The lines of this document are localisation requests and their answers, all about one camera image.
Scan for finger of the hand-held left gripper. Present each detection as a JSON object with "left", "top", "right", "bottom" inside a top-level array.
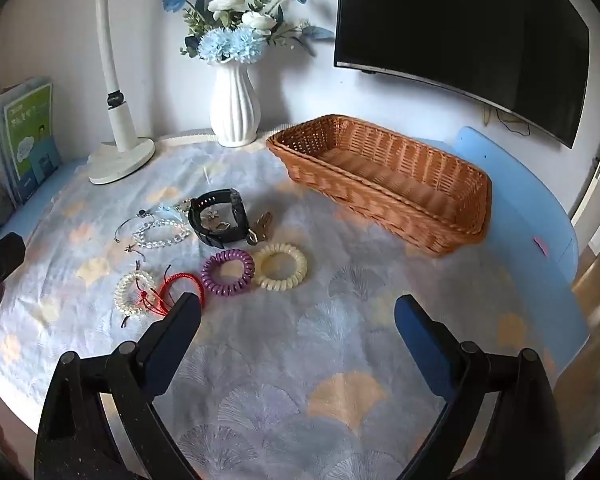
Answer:
[{"left": 0, "top": 232, "right": 27, "bottom": 326}]

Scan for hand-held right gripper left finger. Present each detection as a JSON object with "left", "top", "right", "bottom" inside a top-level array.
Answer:
[{"left": 34, "top": 292, "right": 203, "bottom": 480}]

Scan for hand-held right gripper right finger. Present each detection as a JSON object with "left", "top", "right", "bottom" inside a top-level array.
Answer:
[{"left": 394, "top": 295, "right": 566, "bottom": 480}]

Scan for purple spiral hair tie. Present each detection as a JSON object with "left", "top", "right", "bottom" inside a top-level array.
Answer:
[{"left": 200, "top": 248, "right": 255, "bottom": 297}]

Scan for clear bead bracelet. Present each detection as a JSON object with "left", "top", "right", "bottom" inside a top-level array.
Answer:
[{"left": 132, "top": 217, "right": 192, "bottom": 250}]

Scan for black wrist watch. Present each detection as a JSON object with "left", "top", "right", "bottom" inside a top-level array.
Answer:
[{"left": 188, "top": 188, "right": 247, "bottom": 249}]

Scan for brown wicker basket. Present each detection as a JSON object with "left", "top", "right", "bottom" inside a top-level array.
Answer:
[{"left": 266, "top": 114, "right": 493, "bottom": 259}]

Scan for fan-patterned tablecloth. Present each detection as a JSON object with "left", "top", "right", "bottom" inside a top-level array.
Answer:
[{"left": 0, "top": 130, "right": 591, "bottom": 480}]

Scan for thin silver bangle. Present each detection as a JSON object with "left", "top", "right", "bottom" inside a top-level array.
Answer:
[{"left": 114, "top": 208, "right": 156, "bottom": 243}]

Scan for stack of green booklets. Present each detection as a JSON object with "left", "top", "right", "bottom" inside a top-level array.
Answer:
[{"left": 0, "top": 76, "right": 62, "bottom": 207}]

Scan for brown hair clip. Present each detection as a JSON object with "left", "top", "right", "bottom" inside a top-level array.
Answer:
[{"left": 246, "top": 212, "right": 275, "bottom": 246}]

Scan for blue board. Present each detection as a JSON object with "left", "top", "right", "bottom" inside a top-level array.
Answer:
[{"left": 452, "top": 126, "right": 580, "bottom": 281}]

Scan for white desk lamp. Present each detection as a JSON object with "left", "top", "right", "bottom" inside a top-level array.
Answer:
[{"left": 29, "top": 0, "right": 157, "bottom": 185}]

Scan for white door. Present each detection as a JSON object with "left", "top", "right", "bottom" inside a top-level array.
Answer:
[{"left": 570, "top": 110, "right": 600, "bottom": 241}]

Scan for white ribbed vase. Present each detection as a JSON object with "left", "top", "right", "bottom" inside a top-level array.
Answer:
[{"left": 210, "top": 60, "right": 259, "bottom": 148}]

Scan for blue and white artificial flowers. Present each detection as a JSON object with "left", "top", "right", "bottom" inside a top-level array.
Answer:
[{"left": 162, "top": 0, "right": 336, "bottom": 67}]

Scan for red string bracelet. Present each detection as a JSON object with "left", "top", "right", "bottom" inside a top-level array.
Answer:
[{"left": 135, "top": 265, "right": 206, "bottom": 318}]

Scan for white pearl bracelet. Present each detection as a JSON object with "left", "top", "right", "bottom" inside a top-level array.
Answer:
[{"left": 113, "top": 270, "right": 156, "bottom": 317}]

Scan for cream spiral hair tie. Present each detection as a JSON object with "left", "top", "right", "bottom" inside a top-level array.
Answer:
[{"left": 251, "top": 243, "right": 308, "bottom": 290}]

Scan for black television cable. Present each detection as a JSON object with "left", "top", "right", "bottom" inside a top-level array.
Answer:
[{"left": 482, "top": 107, "right": 531, "bottom": 136}]

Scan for black wall television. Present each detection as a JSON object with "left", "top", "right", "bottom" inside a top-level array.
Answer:
[{"left": 333, "top": 0, "right": 591, "bottom": 149}]

